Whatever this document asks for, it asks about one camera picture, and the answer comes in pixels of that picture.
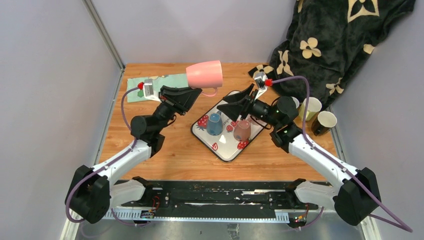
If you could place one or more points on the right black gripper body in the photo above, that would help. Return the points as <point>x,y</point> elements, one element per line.
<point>249,106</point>

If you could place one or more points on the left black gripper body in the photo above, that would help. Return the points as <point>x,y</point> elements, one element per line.
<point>172,102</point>

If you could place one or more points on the blue dotted mug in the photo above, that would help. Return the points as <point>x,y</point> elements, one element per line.
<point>215,124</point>

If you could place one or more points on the pink tall mug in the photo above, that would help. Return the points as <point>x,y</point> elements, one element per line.
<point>205,75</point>

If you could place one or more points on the yellow-green faceted mug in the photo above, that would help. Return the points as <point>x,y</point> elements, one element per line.
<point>309,108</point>

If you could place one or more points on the black glossy mug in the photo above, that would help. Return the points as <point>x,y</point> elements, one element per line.
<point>324,121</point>

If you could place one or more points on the grey-blue small mug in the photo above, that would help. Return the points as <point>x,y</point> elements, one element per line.
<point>296,102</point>

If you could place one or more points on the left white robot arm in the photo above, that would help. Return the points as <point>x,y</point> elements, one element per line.
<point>94,190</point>

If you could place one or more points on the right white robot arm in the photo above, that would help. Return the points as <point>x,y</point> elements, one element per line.
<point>353,193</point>

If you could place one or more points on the dusty pink faceted mug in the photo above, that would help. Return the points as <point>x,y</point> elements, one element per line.
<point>242,130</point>

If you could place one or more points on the mint green printed cloth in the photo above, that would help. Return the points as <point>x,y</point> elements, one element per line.
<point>169,80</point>

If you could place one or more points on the strawberry print white tray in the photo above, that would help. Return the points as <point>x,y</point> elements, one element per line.
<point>225,146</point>

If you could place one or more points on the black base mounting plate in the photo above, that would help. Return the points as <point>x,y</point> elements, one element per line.
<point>216,201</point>

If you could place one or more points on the black floral plush blanket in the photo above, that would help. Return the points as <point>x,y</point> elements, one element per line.
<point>327,43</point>

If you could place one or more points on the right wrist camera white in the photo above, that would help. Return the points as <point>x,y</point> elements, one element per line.
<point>260,79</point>

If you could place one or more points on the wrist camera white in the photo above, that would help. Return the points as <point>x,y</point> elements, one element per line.
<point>149,91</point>
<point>260,79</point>

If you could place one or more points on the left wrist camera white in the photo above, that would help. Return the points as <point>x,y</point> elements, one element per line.
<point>149,91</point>

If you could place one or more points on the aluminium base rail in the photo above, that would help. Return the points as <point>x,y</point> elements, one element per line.
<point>323,224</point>

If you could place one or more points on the aluminium frame post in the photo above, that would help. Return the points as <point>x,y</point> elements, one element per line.
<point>97,20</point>

